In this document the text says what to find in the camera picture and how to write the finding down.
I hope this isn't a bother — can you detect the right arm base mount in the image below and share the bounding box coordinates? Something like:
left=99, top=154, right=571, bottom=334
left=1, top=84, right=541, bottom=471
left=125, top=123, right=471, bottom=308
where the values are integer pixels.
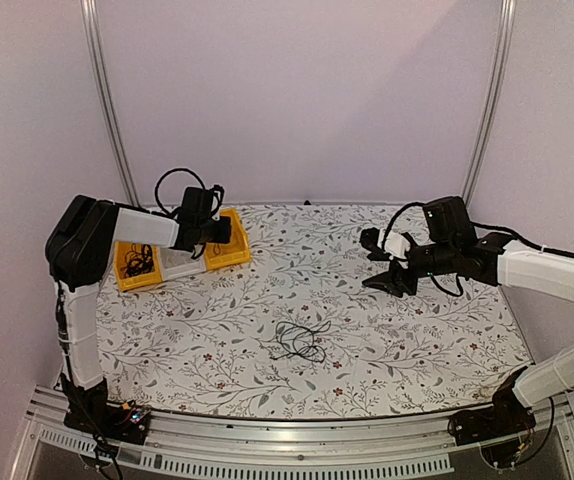
left=447, top=390, right=536, bottom=469

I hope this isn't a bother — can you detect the aluminium corner post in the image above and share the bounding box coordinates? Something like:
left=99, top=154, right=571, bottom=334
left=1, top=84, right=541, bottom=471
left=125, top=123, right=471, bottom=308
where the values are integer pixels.
left=462, top=0, right=516, bottom=206
left=80, top=0, right=141, bottom=207

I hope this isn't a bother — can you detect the right yellow plastic bin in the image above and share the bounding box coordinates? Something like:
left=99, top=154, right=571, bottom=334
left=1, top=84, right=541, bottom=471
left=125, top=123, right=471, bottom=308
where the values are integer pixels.
left=203, top=208, right=251, bottom=271

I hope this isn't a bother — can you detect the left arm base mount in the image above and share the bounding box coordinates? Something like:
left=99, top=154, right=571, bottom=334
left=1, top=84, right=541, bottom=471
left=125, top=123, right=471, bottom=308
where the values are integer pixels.
left=60, top=374, right=152, bottom=445

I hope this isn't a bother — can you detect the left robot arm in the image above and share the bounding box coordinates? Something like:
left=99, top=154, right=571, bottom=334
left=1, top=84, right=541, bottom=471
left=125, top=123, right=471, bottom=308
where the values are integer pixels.
left=45, top=185, right=231, bottom=391

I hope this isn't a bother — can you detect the floral table cloth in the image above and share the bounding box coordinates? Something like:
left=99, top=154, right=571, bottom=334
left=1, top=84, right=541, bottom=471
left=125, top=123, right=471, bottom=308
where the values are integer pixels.
left=96, top=205, right=531, bottom=420

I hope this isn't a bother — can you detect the aluminium front rail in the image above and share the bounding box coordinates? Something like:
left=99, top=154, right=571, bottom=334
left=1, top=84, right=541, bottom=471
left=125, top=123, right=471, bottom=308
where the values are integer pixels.
left=10, top=387, right=574, bottom=479

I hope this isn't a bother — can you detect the back aluminium floor rail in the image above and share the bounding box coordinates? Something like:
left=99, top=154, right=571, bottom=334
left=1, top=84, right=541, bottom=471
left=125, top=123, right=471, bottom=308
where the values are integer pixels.
left=222, top=200, right=430, bottom=208

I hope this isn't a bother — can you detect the black thin cable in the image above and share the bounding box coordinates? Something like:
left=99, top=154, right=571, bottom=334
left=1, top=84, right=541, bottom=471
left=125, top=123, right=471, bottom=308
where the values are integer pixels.
left=119, top=242, right=158, bottom=280

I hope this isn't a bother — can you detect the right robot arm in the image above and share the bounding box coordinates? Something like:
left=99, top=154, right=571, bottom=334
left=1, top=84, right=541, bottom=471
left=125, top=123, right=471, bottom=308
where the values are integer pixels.
left=360, top=196, right=574, bottom=436

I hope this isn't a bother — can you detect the right aluminium corner post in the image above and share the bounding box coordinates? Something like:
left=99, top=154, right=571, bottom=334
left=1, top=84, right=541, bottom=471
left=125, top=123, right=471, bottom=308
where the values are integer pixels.
left=462, top=0, right=516, bottom=206

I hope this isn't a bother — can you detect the left aluminium corner post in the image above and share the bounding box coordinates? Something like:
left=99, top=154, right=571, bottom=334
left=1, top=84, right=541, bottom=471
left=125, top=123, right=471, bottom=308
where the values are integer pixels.
left=80, top=0, right=141, bottom=207

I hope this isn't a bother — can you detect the white translucent plastic bin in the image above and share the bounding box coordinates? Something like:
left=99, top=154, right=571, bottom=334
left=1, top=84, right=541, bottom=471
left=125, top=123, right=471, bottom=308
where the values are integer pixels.
left=157, top=248, right=206, bottom=281

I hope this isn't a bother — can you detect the black cable pile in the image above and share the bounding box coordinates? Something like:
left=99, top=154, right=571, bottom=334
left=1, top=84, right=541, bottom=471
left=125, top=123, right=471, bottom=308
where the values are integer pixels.
left=269, top=319, right=333, bottom=365

